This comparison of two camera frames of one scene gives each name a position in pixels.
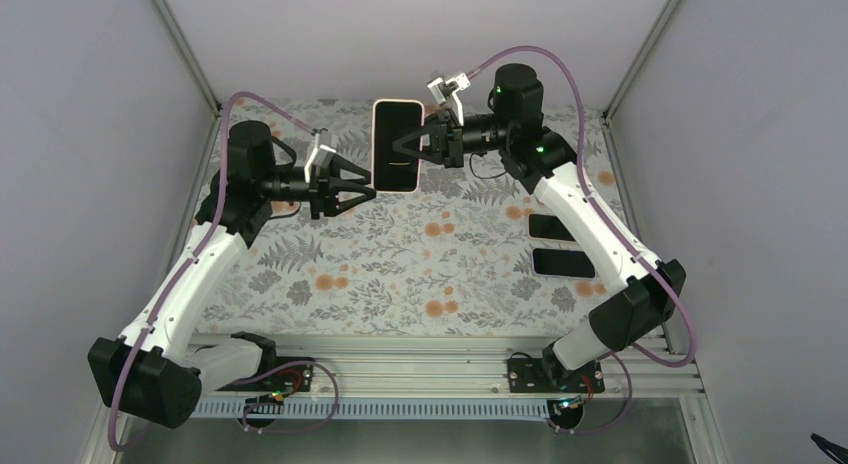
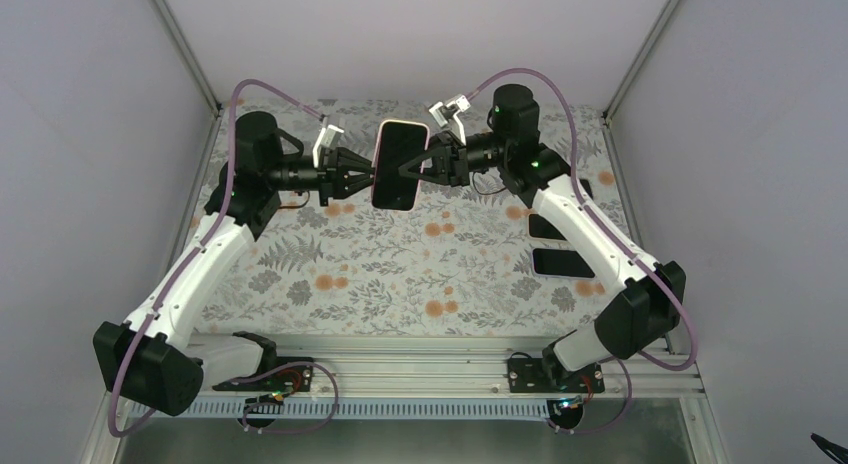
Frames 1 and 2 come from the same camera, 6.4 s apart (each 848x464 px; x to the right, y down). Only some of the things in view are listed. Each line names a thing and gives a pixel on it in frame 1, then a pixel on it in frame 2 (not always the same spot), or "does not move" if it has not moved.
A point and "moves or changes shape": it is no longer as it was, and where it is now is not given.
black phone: x=396 y=122 moves or changes shape
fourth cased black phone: x=562 y=263 does not move
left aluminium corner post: x=175 y=31 does not move
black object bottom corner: x=838 y=451 does not move
